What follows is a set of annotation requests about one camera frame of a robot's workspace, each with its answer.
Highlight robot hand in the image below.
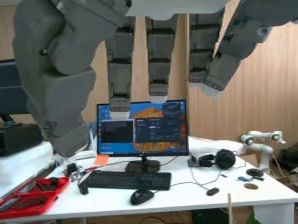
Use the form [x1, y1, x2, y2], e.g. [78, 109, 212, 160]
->
[13, 0, 298, 158]

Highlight large black box device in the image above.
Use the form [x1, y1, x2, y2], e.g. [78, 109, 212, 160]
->
[0, 122, 46, 157]

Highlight computer screen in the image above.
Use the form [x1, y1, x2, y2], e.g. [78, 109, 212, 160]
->
[96, 98, 191, 174]

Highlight orange paper note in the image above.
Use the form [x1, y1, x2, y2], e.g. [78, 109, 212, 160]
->
[92, 153, 111, 167]

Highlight red tray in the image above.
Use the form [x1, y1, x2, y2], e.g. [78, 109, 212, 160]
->
[0, 192, 60, 220]
[15, 175, 72, 205]

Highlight black keyboard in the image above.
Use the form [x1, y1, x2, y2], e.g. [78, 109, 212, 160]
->
[83, 170, 174, 192]

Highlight black mouse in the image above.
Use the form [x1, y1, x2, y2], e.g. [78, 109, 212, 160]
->
[130, 188, 156, 206]

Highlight black headphones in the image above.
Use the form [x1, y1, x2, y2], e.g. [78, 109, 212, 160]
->
[196, 148, 239, 171]

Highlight white desk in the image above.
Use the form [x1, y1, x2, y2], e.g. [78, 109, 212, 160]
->
[0, 135, 298, 224]

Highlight small white jointed device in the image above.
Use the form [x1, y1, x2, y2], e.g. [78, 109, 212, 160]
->
[239, 130, 288, 173]

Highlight small black oval object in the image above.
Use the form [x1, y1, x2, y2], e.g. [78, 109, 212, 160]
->
[205, 187, 221, 197]

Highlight thin stick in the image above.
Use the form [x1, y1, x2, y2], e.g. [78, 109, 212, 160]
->
[227, 192, 236, 224]

